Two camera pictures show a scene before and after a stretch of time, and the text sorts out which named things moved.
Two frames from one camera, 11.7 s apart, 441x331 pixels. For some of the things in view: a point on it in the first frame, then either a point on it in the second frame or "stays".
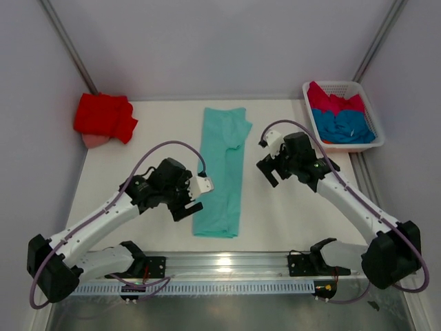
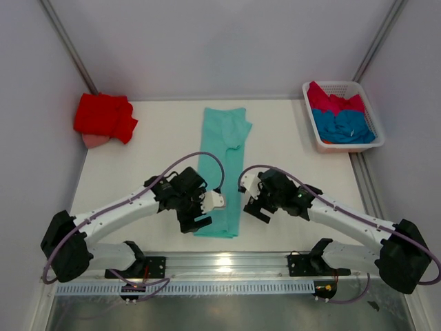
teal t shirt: [220, 150] stays
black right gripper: [268, 164] -> [254, 206]
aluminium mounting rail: [227, 265] stays
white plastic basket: [342, 117] stays
